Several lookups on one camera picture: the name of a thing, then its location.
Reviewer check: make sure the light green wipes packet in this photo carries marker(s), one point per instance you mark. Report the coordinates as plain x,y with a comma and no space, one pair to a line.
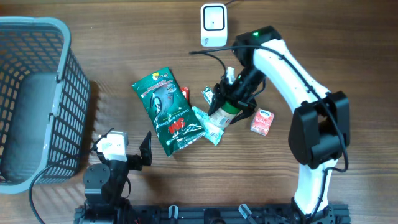
213,133

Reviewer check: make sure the red Nescafe stick sachet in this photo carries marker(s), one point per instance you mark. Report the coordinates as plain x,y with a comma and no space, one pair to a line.
186,93

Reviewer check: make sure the green lidded small jar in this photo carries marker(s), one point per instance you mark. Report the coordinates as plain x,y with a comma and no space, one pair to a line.
224,115

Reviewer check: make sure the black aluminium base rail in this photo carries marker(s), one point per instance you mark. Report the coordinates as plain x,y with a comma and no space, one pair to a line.
276,213

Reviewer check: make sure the pink Kleenex tissue pack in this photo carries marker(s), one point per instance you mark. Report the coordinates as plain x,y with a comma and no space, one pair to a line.
262,121

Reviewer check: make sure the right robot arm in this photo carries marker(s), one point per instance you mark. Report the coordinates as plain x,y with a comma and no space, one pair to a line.
319,133

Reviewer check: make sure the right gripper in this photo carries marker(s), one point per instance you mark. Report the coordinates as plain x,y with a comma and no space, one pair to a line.
220,90

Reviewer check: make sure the green 3M gloves packet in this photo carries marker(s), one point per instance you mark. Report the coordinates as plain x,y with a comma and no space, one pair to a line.
173,119

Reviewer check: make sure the white green box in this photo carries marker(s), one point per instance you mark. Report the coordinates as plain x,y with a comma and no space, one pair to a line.
208,95

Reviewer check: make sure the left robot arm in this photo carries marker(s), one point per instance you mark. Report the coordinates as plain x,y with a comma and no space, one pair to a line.
104,182

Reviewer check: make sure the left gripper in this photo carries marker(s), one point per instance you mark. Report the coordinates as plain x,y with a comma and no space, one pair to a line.
136,162

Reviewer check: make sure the white barcode scanner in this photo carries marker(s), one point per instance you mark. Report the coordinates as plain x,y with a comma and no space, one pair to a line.
214,25

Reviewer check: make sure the grey plastic shopping basket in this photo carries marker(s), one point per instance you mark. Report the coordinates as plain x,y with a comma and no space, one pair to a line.
44,103

